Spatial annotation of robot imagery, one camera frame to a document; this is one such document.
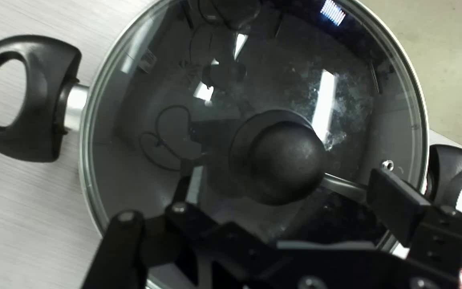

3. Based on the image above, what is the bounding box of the glass pot lid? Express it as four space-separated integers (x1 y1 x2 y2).
79 0 430 253

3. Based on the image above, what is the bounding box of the black cooking pot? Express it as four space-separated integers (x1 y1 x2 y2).
0 0 462 253

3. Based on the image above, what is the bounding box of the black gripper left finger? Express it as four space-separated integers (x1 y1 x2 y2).
82 202 199 289

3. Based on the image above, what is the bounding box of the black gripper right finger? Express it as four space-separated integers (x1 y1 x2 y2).
367 168 462 276

